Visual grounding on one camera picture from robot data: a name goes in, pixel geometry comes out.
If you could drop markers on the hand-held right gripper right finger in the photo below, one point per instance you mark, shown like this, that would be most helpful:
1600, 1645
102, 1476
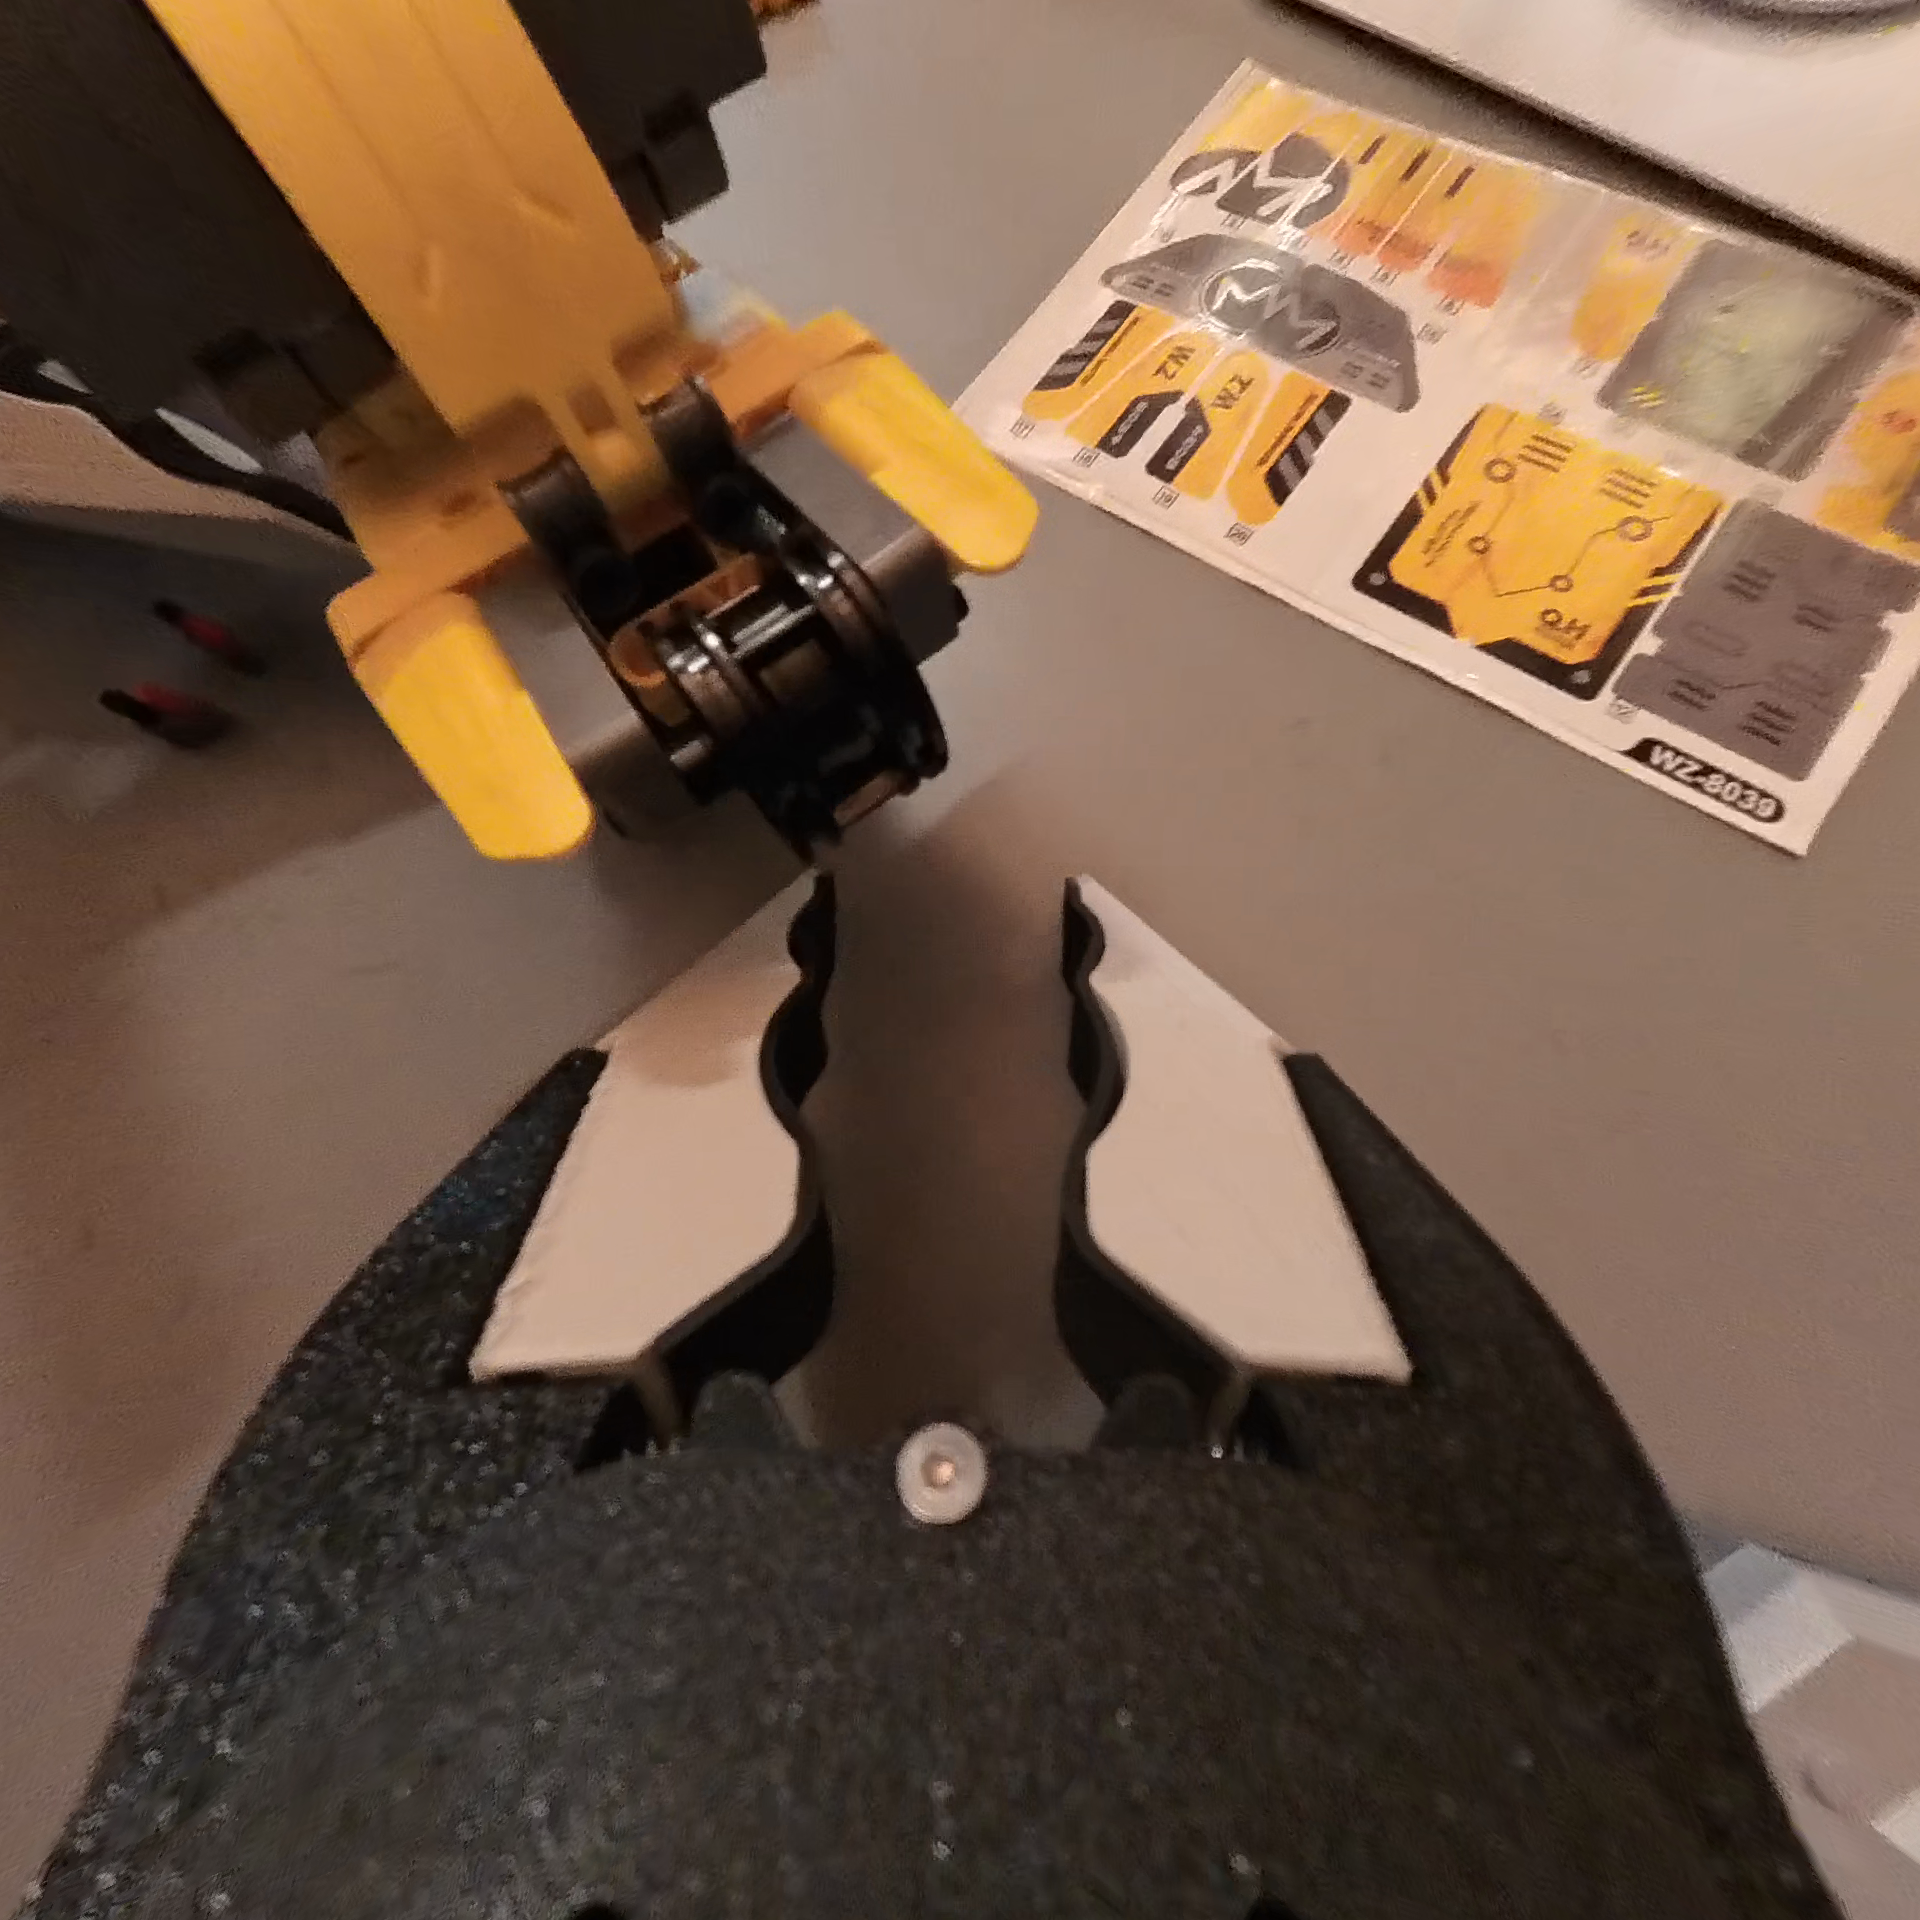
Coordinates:
1214, 1170

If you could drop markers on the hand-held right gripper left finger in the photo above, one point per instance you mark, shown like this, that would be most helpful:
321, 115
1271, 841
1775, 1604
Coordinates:
660, 1185

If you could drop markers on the yellow black building-block vehicle model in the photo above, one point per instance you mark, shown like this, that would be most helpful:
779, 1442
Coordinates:
496, 300

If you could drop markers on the red black connector pin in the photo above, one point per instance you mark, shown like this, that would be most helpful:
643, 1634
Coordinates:
209, 634
165, 717

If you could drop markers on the yellow grey sticker sheet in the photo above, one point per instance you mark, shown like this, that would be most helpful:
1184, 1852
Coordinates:
1502, 497

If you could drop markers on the white paper piece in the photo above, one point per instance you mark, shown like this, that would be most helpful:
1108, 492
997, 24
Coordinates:
1833, 1694

